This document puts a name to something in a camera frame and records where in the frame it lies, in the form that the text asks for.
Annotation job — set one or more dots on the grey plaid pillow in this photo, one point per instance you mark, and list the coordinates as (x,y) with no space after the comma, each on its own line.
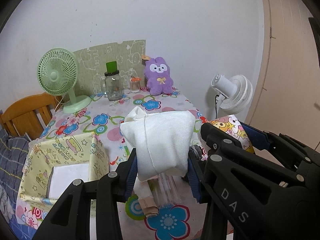
(14,151)

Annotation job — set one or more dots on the purple plush bunny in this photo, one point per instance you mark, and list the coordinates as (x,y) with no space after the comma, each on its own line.
(157,74)

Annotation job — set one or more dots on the small toothpick jar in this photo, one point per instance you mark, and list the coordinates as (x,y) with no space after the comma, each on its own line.
(135,84)

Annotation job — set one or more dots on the white pad in box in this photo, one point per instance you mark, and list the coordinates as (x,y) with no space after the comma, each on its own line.
(63,176)

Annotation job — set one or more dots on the white floor fan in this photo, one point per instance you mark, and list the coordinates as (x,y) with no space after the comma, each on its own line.
(233,95)

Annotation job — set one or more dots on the cartoon print tissue pack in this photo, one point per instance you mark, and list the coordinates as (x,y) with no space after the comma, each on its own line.
(232,126)

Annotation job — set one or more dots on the floral tablecloth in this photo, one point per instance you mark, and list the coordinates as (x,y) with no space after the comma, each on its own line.
(103,118)

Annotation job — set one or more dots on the clear plastic packet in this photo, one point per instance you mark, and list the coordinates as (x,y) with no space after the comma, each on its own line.
(164,191)

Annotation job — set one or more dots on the white soft cloth pack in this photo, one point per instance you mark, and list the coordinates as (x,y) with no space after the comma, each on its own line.
(161,141)

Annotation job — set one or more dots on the yellow fabric storage box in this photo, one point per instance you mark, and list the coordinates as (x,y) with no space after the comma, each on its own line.
(45,155)

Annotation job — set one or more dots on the green desk fan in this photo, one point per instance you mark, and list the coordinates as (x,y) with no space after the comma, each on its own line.
(57,74)

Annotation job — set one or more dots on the glass jar green lid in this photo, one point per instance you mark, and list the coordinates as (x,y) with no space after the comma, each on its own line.
(111,85)

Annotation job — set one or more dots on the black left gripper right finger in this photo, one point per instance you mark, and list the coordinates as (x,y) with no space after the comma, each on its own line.
(258,198)

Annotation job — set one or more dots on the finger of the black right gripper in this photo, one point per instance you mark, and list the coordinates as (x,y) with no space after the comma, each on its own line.
(219,142)
(287,150)

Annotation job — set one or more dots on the beige bandage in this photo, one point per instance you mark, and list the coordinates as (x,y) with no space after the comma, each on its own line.
(145,198)

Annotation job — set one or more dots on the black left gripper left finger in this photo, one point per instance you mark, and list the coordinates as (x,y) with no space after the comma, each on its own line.
(70,216)

